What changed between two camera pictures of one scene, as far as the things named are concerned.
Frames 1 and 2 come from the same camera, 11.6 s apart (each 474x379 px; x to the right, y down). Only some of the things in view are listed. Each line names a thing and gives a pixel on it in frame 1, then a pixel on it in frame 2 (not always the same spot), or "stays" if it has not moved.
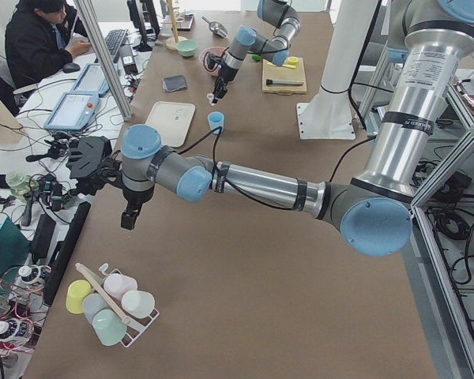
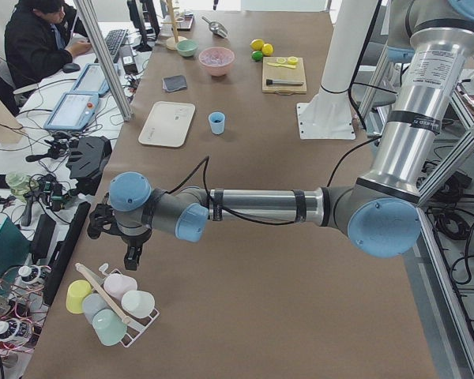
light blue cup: x=216 y=120 stays
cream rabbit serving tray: x=173 y=120 stays
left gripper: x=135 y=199 → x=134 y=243
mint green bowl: x=187 y=47 stays
